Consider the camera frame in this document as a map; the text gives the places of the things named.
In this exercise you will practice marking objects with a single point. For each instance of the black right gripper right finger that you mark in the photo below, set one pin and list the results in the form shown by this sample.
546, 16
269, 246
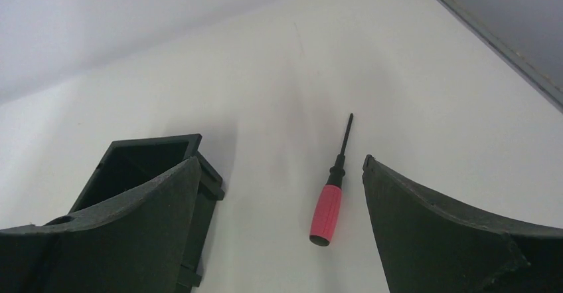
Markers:
430, 242

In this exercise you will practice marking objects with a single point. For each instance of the black plastic bin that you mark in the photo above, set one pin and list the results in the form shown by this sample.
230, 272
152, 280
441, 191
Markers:
129, 163

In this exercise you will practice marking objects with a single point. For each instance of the red handled screwdriver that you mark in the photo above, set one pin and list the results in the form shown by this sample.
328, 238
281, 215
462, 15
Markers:
326, 214

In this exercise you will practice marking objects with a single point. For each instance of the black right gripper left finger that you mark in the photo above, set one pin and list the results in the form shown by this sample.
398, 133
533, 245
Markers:
132, 242

